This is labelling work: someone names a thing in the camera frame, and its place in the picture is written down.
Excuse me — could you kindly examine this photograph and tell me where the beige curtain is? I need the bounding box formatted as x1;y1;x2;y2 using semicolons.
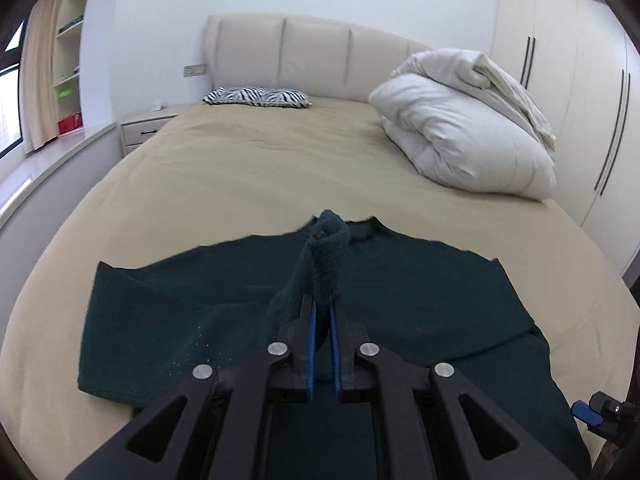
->
20;0;72;154

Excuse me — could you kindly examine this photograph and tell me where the white nightstand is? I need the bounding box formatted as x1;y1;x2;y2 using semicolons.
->
120;104;194;157

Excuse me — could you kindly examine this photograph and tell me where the bed with beige sheet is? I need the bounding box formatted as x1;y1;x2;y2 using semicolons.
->
0;96;633;480

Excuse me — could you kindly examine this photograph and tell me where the white window sill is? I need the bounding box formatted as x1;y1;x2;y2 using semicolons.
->
0;122;122;243

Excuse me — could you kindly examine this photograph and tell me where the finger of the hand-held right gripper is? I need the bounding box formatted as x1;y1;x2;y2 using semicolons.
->
571;392;632;447

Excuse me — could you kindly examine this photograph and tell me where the cream padded headboard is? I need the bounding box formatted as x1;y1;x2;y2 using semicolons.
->
202;14;437;107

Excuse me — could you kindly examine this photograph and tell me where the white wardrobe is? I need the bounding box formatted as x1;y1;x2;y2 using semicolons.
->
489;0;640;281

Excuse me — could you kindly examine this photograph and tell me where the zebra print pillow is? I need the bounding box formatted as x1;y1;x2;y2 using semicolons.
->
202;86;314;110

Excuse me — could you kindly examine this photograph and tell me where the white folded duvet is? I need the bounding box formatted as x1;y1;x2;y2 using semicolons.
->
368;49;559;204

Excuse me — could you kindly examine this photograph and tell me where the red box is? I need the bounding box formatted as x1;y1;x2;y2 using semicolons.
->
57;112;84;136

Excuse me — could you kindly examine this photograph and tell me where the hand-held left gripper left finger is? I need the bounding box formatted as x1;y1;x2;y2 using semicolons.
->
65;295;317;480

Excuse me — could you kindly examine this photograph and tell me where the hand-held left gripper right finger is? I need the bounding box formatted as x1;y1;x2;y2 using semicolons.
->
329;299;581;480

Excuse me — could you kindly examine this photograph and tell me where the white bookshelf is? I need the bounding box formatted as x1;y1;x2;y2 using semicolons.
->
52;0;97;137

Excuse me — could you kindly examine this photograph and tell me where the window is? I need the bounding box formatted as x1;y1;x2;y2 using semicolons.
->
0;19;27;159

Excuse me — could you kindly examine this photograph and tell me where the dark green sweater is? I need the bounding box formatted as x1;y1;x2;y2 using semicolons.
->
77;209;593;480

